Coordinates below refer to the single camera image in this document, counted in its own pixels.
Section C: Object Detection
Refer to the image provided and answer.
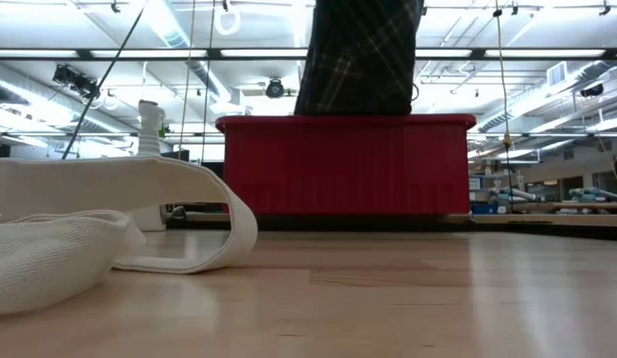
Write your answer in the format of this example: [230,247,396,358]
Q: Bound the blue plaid pajama pants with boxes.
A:
[294,0,426,117]

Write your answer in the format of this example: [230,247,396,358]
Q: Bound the red plastic laundry bin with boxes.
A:
[215,113,478,216]

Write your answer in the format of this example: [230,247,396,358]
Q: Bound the white spray bottle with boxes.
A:
[124,99,168,233]

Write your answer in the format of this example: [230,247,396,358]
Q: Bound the light wooden desk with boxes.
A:
[166,211,617,243]

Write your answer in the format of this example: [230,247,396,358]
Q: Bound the cream canvas tote bag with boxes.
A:
[0,155,259,316]

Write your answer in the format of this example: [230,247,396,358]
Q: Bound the round black ceiling camera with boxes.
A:
[264,77,287,100]

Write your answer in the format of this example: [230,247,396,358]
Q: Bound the thin hanging cord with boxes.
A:
[176,0,198,160]

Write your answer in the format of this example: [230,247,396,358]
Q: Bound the long black cable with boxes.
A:
[61,0,151,161]

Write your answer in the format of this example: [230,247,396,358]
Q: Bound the black ceiling camera rig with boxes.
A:
[51,63,103,100]

